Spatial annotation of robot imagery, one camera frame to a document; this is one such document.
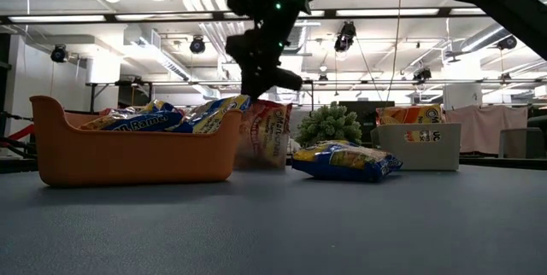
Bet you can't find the clear plastic bin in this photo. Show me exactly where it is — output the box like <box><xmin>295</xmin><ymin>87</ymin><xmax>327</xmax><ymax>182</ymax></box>
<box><xmin>232</xmin><ymin>132</ymin><xmax>292</xmax><ymax>171</ymax></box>

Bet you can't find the blue soy sauce ramen pack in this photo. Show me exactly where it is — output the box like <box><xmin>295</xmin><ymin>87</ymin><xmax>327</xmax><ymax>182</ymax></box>
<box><xmin>168</xmin><ymin>94</ymin><xmax>252</xmax><ymax>135</ymax></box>
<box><xmin>79</xmin><ymin>107</ymin><xmax>185</xmax><ymax>133</ymax></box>
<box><xmin>291</xmin><ymin>139</ymin><xmax>403</xmax><ymax>183</ymax></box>
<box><xmin>138</xmin><ymin>98</ymin><xmax>179</xmax><ymax>114</ymax></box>

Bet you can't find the white plastic bin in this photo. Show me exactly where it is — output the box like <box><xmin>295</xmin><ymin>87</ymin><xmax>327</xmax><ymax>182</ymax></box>
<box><xmin>369</xmin><ymin>122</ymin><xmax>462</xmax><ymax>172</ymax></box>

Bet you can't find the black monitor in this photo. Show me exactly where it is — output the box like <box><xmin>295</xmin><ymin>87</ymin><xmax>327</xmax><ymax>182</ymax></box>
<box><xmin>338</xmin><ymin>100</ymin><xmax>397</xmax><ymax>146</ymax></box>

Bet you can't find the black ceiling spotlight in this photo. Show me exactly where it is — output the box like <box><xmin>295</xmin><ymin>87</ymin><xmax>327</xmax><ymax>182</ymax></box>
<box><xmin>50</xmin><ymin>44</ymin><xmax>69</xmax><ymax>64</ymax></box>
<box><xmin>412</xmin><ymin>67</ymin><xmax>432</xmax><ymax>83</ymax></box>
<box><xmin>333</xmin><ymin>20</ymin><xmax>357</xmax><ymax>53</ymax></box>
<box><xmin>189</xmin><ymin>35</ymin><xmax>207</xmax><ymax>56</ymax></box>
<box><xmin>497</xmin><ymin>35</ymin><xmax>518</xmax><ymax>51</ymax></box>

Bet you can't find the white cabinet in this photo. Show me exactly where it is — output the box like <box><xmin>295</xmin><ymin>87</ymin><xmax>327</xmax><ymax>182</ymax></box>
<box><xmin>443</xmin><ymin>83</ymin><xmax>484</xmax><ymax>111</ymax></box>

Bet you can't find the red roast beef ramen pack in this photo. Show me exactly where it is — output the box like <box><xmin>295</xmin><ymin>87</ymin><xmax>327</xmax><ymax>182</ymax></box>
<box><xmin>233</xmin><ymin>98</ymin><xmax>295</xmax><ymax>170</ymax></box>

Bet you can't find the silver air duct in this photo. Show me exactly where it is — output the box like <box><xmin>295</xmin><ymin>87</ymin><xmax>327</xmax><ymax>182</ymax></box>
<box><xmin>460</xmin><ymin>15</ymin><xmax>544</xmax><ymax>54</ymax></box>

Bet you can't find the potted green plant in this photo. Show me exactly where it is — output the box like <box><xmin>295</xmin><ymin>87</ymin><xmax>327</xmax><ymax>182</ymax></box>
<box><xmin>296</xmin><ymin>101</ymin><xmax>364</xmax><ymax>148</ymax></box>

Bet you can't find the pink cloth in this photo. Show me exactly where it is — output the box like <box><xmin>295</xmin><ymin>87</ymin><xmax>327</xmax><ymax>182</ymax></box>
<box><xmin>444</xmin><ymin>104</ymin><xmax>530</xmax><ymax>155</ymax></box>

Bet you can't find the overhead light bar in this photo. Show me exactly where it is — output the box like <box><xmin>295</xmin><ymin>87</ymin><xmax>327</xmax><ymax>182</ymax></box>
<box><xmin>0</xmin><ymin>8</ymin><xmax>547</xmax><ymax>25</ymax></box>

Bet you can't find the orange plastic bin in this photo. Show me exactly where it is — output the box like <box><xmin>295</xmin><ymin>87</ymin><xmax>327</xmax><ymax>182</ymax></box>
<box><xmin>29</xmin><ymin>94</ymin><xmax>244</xmax><ymax>189</ymax></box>

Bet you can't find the black frame post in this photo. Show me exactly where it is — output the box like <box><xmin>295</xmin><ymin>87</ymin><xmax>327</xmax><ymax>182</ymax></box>
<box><xmin>0</xmin><ymin>33</ymin><xmax>12</xmax><ymax>114</ymax></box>

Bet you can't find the red strap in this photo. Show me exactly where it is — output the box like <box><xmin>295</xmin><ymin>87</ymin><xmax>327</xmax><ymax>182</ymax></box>
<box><xmin>0</xmin><ymin>123</ymin><xmax>36</xmax><ymax>144</ymax></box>

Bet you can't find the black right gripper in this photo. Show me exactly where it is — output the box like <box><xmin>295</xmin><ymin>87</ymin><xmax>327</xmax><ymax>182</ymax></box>
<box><xmin>225</xmin><ymin>26</ymin><xmax>304</xmax><ymax>102</ymax></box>

